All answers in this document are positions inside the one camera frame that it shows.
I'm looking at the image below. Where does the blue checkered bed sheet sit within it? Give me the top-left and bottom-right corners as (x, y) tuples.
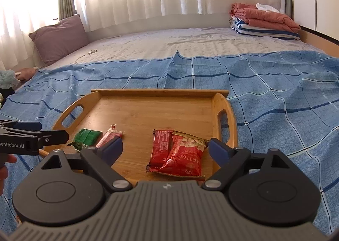
(1, 51), (338, 235)

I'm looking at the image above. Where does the white folded cloth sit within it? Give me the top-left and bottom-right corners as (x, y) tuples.
(256, 3), (280, 13)

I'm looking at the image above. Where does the purple pillow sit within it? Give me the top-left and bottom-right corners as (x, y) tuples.
(28, 15), (89, 66)

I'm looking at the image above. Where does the pink wafer snack packet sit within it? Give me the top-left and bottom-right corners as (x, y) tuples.
(96, 125), (124, 148)

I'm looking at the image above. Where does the folded salmon blanket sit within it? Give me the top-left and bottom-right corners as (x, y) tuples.
(230, 3), (300, 33)

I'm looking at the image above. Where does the wooden serving tray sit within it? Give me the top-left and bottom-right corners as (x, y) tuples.
(53, 89), (238, 185)

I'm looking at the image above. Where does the wooden bed frame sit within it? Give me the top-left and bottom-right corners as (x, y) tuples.
(299, 26), (339, 58)

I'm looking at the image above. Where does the green snack packet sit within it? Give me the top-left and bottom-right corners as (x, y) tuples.
(69, 129), (102, 151)

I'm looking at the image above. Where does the dark red snack packet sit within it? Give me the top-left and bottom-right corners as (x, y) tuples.
(145, 129), (174, 172)

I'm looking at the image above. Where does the teal crumpled cloth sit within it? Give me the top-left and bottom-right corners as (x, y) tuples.
(0, 70), (20, 90)

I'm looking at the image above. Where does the folded blue striped blanket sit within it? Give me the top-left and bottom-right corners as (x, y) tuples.
(229, 16), (300, 40)

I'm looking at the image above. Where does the person's left hand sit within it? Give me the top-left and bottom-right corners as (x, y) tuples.
(0, 154), (17, 195)

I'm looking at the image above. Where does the white quilted mattress pad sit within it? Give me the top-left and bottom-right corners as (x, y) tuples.
(48, 27), (317, 70)

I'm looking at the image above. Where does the red nut snack bag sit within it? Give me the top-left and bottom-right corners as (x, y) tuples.
(157, 132), (207, 181)

